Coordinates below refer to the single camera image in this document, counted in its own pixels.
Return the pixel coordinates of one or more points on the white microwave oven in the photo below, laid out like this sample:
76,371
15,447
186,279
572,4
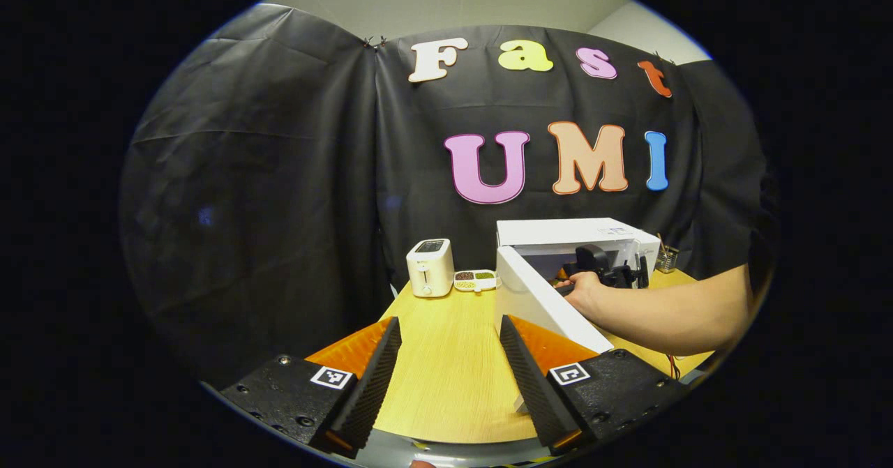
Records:
544,300

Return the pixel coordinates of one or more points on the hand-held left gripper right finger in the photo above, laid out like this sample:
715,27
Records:
534,388

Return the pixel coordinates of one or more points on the glass jar with sticks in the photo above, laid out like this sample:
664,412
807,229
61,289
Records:
667,260

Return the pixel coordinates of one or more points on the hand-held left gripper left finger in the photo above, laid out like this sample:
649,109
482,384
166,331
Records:
363,391

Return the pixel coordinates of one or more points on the white divided dish with seeds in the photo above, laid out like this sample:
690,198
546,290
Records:
476,280

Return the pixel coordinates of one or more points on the black backdrop cloth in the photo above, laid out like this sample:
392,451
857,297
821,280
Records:
265,175

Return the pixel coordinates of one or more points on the white toaster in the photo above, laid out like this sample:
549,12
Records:
430,269

